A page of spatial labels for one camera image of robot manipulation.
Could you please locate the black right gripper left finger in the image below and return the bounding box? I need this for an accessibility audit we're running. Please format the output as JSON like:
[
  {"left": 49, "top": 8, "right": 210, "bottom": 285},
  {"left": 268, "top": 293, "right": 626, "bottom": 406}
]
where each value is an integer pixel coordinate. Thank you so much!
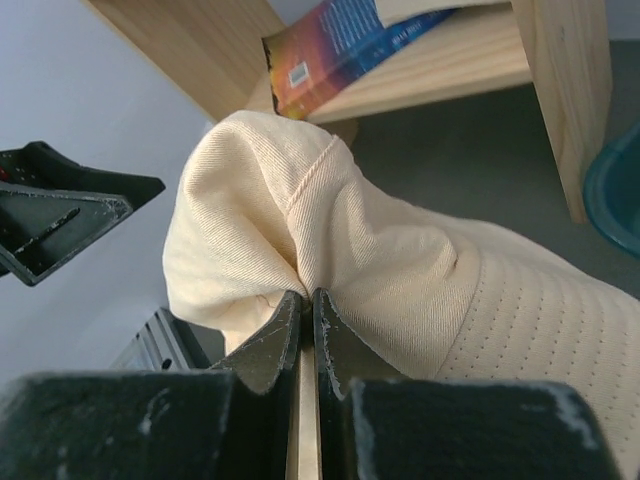
[{"left": 1, "top": 292, "right": 303, "bottom": 479}]

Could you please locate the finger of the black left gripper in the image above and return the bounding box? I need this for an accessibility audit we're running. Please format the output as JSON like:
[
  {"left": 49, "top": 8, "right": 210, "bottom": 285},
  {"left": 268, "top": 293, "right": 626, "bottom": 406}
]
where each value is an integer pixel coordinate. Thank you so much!
[
  {"left": 1, "top": 183, "right": 133, "bottom": 286},
  {"left": 1, "top": 141, "right": 165, "bottom": 210}
]

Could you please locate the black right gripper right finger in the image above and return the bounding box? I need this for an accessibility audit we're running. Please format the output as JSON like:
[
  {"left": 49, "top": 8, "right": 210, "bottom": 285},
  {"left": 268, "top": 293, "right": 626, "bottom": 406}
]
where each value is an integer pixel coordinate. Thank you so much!
[{"left": 312, "top": 289, "right": 620, "bottom": 479}]

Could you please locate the beige bucket hat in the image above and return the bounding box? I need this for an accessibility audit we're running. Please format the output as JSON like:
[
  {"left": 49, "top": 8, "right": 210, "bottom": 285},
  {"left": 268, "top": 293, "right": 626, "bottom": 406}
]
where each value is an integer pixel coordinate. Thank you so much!
[{"left": 163, "top": 111, "right": 639, "bottom": 479}]

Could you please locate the wooden bookshelf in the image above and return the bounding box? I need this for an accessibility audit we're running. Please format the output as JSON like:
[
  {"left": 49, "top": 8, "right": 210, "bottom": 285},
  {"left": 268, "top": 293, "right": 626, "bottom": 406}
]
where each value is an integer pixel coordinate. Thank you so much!
[{"left": 91, "top": 1, "right": 612, "bottom": 223}]

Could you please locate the blue orange paperback book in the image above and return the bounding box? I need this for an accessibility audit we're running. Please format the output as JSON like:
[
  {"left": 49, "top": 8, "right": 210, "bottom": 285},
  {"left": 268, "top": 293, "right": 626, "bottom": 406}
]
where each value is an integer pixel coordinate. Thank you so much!
[{"left": 262, "top": 0, "right": 456, "bottom": 120}]

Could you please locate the teal plastic basin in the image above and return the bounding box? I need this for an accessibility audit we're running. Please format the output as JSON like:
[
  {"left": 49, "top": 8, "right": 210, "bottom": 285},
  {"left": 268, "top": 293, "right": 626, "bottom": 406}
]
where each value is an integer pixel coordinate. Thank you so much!
[{"left": 583, "top": 122, "right": 640, "bottom": 258}]

